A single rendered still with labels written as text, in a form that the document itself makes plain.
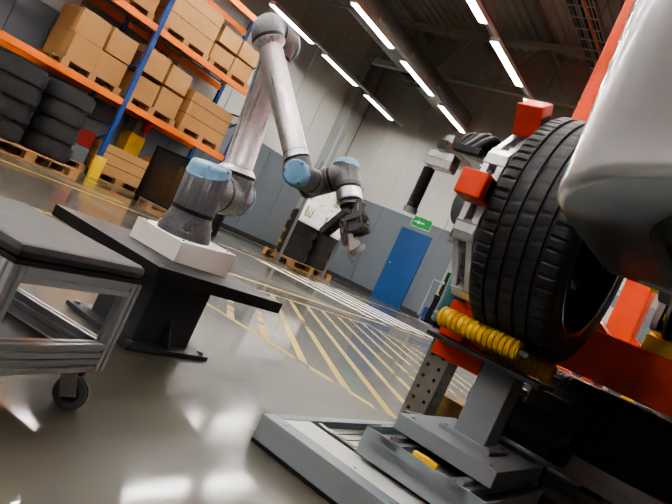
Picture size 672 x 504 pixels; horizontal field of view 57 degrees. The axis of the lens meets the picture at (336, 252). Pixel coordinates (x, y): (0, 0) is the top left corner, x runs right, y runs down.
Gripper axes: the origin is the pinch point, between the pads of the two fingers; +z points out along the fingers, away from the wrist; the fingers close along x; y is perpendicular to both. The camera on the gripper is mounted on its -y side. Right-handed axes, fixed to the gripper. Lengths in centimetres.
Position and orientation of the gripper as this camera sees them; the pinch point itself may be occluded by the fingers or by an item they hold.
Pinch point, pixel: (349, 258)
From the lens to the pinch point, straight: 202.7
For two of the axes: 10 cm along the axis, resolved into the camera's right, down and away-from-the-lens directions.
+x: 4.6, 3.3, 8.2
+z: 0.7, 9.1, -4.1
